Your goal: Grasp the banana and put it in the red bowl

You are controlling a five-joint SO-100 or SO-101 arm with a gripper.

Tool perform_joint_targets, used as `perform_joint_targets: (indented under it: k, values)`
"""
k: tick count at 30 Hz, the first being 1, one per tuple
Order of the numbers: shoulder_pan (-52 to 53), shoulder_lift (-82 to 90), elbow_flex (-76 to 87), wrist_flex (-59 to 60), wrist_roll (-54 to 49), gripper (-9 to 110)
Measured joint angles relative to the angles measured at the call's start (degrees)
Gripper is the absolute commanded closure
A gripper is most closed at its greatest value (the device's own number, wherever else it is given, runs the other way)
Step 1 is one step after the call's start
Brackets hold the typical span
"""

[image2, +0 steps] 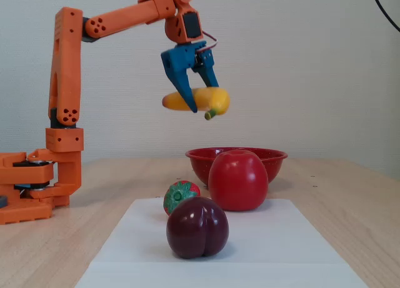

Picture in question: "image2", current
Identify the blue gripper with motor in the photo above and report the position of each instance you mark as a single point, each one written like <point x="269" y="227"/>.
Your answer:
<point x="179" y="60"/>

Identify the yellow toy banana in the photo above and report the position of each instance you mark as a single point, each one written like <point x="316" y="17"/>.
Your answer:
<point x="212" y="99"/>

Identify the orange robot base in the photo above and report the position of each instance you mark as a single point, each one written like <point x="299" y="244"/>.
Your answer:
<point x="22" y="175"/>

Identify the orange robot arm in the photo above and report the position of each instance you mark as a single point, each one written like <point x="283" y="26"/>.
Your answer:
<point x="64" y="82"/>

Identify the red speckled bowl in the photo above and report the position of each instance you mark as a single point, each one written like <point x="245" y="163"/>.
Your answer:
<point x="197" y="161"/>

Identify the red toy apple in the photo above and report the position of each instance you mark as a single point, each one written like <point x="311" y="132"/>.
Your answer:
<point x="237" y="181"/>

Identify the red toy strawberry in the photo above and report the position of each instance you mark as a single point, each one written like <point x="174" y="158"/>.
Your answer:
<point x="178" y="195"/>

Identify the dark purple toy plum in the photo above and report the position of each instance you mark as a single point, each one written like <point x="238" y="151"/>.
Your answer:
<point x="197" y="228"/>

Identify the white paper sheet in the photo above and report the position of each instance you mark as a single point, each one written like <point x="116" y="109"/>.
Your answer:
<point x="265" y="238"/>

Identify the dark grey base clamp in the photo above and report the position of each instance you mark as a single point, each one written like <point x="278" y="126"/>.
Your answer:
<point x="2" y="201"/>

